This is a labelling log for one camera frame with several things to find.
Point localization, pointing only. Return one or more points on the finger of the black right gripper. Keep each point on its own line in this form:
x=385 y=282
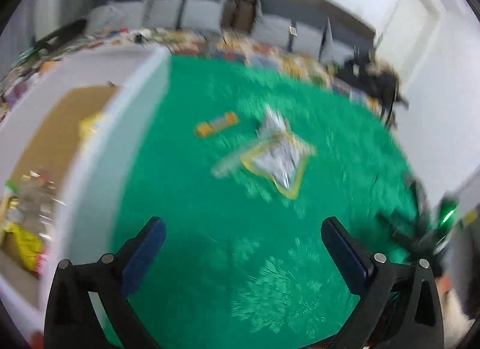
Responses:
x=416 y=237
x=423 y=207

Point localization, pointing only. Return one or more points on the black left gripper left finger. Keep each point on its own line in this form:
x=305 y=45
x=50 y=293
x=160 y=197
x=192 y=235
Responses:
x=71 y=321

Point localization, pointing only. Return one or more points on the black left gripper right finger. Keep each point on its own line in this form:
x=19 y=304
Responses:
x=399 y=304

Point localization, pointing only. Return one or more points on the orange sausage stick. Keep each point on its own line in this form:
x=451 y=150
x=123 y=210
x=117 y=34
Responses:
x=209 y=128

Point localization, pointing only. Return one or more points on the yellow red snack packet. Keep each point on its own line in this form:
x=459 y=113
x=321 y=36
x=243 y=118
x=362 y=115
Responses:
x=25 y=248

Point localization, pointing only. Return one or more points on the cream noodle snack packet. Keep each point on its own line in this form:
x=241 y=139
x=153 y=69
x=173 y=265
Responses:
x=88 y=127

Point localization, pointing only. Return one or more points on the black jacket pile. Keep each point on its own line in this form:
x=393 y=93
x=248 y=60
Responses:
x=376 y=78

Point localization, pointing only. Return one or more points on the silver yellow-edged snack packet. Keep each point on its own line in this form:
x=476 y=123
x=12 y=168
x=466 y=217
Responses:
x=282 y=159

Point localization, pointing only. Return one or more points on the small silver snack packet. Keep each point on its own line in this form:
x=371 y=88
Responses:
x=272 y=124

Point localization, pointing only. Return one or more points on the grey pillow far right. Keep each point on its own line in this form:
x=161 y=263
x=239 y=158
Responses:
x=341 y=44

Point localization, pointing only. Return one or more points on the green embroidered tablecloth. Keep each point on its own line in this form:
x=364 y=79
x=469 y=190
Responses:
x=243 y=266

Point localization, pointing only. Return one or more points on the clear thin snack wrapper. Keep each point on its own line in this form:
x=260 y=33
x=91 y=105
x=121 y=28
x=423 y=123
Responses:
x=230 y=163

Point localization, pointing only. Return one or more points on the grey pillow far left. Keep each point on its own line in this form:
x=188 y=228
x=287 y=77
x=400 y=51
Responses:
x=115 y=16

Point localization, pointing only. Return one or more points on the grey pillow with strap right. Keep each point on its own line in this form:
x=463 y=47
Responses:
x=294 y=26

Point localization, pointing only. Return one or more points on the grey pillow with strap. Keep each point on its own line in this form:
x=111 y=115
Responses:
x=294 y=26
x=197 y=15

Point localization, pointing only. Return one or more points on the grey pillow with strap left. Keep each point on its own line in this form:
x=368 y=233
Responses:
x=197 y=15

